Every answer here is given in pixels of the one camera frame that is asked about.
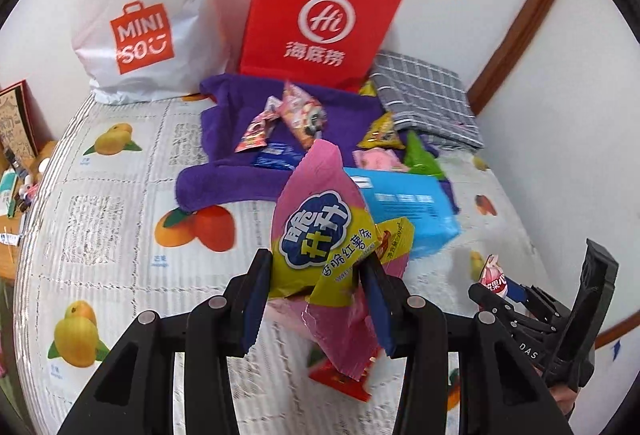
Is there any pink and yellow snack packet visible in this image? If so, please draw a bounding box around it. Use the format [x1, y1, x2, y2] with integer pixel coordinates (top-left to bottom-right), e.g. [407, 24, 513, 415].
[267, 139, 413, 378]

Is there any small toy figure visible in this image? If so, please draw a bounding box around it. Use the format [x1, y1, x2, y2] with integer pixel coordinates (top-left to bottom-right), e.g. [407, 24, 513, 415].
[17, 160, 48, 210]

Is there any yellow rice cracker snack packet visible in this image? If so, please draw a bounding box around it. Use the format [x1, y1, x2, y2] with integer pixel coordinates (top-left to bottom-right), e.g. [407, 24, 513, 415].
[356, 111, 407, 150]

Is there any fruit printed bed sheet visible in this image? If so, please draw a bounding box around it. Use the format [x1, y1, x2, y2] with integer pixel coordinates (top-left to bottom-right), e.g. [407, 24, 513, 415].
[12, 92, 566, 435]

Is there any wooden furniture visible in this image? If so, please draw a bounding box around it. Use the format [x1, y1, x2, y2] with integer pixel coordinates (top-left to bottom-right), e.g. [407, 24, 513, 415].
[0, 140, 58, 286]

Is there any red snack packet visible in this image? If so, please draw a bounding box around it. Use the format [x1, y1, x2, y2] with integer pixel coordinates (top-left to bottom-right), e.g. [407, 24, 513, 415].
[307, 355, 373, 403]

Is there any person's right hand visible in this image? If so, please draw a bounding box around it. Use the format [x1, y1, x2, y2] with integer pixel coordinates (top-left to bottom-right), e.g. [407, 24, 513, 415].
[530, 365, 581, 421]

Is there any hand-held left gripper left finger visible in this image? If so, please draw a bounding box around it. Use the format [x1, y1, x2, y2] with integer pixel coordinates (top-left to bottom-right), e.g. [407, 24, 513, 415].
[57, 249, 275, 435]

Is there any light blue box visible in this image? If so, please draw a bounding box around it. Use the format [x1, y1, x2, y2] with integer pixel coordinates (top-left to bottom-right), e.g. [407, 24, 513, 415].
[345, 166, 462, 260]

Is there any pink cartoon snack packet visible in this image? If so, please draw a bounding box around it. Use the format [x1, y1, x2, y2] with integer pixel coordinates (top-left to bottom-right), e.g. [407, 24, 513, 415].
[281, 82, 328, 150]
[235, 96, 283, 154]

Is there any red framed box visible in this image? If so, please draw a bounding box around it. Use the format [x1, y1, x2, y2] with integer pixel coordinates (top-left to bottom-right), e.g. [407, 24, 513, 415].
[0, 80, 38, 160]

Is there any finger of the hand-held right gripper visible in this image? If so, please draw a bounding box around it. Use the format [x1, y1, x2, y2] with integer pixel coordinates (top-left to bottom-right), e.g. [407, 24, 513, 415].
[515, 284, 558, 318]
[467, 284, 523, 331]

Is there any wooden door frame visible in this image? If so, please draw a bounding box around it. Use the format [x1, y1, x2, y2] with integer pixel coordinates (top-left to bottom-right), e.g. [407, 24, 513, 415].
[467, 0, 573, 116]

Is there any purple towel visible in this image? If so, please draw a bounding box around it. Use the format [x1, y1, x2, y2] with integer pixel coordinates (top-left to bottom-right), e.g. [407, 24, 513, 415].
[175, 72, 461, 216]

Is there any green snack packet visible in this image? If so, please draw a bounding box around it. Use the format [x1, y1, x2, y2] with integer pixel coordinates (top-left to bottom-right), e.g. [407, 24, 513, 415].
[402, 130, 447, 180]

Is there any pink and white snack packet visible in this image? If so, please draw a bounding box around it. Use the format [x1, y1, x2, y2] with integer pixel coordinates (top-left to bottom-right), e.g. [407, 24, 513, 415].
[472, 254, 508, 298]

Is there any dark blue snack packet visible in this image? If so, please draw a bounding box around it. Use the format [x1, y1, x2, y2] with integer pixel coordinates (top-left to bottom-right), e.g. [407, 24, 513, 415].
[252, 141, 307, 172]

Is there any folded grey checked cloth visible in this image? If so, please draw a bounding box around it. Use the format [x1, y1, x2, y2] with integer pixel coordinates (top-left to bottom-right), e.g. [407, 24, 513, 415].
[367, 50, 486, 152]

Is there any white and teal box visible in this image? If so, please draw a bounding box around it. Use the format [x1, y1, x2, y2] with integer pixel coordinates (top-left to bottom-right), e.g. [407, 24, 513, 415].
[0, 167, 18, 218]

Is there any pale pink snack packet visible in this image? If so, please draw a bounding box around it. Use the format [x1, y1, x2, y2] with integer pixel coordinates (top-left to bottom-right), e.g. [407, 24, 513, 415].
[352, 147, 407, 173]

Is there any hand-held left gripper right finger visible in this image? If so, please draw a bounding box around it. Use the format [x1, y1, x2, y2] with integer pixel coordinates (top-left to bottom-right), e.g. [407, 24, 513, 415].
[357, 257, 573, 435]

